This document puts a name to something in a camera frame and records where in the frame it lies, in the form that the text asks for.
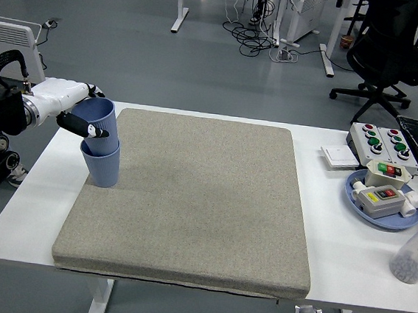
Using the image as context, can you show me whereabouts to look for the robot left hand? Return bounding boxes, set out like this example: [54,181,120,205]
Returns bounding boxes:
[25,75,114,141]

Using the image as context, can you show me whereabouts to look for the white power strip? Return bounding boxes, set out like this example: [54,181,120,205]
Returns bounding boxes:
[269,46,300,65]
[43,16,64,31]

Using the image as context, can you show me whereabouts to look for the white box green red buttons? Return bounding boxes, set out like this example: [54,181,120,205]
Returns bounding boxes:
[361,158,414,192]

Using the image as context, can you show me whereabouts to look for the grey-brown fabric mat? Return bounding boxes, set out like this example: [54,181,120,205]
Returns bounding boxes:
[49,102,327,303]

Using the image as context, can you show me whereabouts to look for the white wall switch plate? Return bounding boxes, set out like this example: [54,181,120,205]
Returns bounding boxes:
[318,142,362,173]

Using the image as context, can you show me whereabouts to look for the white desk leg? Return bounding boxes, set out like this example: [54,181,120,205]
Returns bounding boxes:
[170,0,191,35]
[316,0,353,80]

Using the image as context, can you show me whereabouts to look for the white push-button control box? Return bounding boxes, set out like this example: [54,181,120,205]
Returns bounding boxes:
[373,126,418,176]
[344,120,397,168]

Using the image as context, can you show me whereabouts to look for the grey box yellow red buttons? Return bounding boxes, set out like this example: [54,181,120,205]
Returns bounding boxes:
[348,179,418,225]

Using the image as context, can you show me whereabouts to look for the black cable tangle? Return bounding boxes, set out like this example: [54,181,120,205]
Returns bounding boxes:
[220,17,282,60]

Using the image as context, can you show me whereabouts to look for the white cable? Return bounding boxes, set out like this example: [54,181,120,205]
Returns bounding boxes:
[223,0,243,24]

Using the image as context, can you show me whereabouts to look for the blue ribbed plastic cup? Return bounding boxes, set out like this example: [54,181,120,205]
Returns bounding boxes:
[76,137,123,190]
[67,94,122,158]

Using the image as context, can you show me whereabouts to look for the blue round plate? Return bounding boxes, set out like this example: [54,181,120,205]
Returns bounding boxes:
[341,168,418,233]

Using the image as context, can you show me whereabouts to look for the black office chair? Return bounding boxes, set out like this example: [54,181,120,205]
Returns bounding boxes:
[326,0,418,130]

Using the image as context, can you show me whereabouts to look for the small brown pot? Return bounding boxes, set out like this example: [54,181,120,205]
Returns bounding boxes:
[339,34,355,51]

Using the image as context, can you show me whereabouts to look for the white panel heater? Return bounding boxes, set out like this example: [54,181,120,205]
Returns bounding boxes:
[0,14,53,83]
[280,0,329,51]

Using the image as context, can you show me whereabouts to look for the clear bottle red cap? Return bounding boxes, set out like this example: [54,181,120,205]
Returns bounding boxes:
[388,214,418,286]

